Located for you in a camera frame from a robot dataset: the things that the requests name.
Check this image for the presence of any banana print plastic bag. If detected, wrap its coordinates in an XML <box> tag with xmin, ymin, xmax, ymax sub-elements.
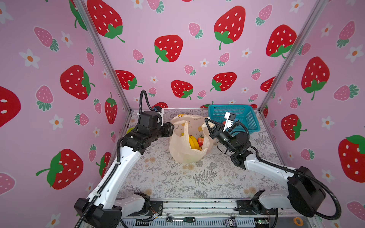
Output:
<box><xmin>169</xmin><ymin>114</ymin><xmax>216</xmax><ymax>163</ymax></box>

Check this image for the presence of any yellow fake banana bunch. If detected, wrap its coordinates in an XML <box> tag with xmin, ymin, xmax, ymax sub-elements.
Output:
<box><xmin>189</xmin><ymin>135</ymin><xmax>200</xmax><ymax>150</ymax></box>

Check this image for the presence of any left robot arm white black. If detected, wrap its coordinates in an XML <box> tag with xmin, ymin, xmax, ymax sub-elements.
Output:
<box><xmin>74</xmin><ymin>106</ymin><xmax>175</xmax><ymax>228</ymax></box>

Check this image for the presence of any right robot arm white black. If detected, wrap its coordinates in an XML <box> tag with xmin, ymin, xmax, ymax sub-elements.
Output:
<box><xmin>205</xmin><ymin>114</ymin><xmax>342</xmax><ymax>220</ymax></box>

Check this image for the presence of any red fake apple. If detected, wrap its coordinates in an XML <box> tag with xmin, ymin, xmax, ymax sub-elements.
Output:
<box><xmin>197</xmin><ymin>137</ymin><xmax>204</xmax><ymax>148</ymax></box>

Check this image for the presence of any teal plastic basket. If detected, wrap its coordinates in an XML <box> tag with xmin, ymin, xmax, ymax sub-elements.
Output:
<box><xmin>208</xmin><ymin>104</ymin><xmax>260</xmax><ymax>134</ymax></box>

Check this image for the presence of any green circuit board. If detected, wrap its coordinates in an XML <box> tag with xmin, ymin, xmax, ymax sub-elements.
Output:
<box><xmin>254</xmin><ymin>218</ymin><xmax>270</xmax><ymax>228</ymax></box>

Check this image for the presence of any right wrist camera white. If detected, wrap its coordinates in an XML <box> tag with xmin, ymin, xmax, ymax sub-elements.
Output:
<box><xmin>223</xmin><ymin>112</ymin><xmax>236</xmax><ymax>131</ymax></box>

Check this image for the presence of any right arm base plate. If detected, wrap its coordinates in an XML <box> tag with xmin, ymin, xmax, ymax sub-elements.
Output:
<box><xmin>235</xmin><ymin>199</ymin><xmax>276</xmax><ymax>216</ymax></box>

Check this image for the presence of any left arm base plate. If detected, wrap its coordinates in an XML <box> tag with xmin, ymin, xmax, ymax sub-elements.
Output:
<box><xmin>128</xmin><ymin>200</ymin><xmax>163</xmax><ymax>217</ymax></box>

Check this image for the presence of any aluminium rail frame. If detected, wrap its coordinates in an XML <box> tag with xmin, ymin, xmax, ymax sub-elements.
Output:
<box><xmin>84</xmin><ymin>198</ymin><xmax>318</xmax><ymax>228</ymax></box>

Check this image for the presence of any ratchet wrench green handle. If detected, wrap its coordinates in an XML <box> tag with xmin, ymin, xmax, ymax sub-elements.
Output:
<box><xmin>165</xmin><ymin>216</ymin><xmax>196</xmax><ymax>223</ymax></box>

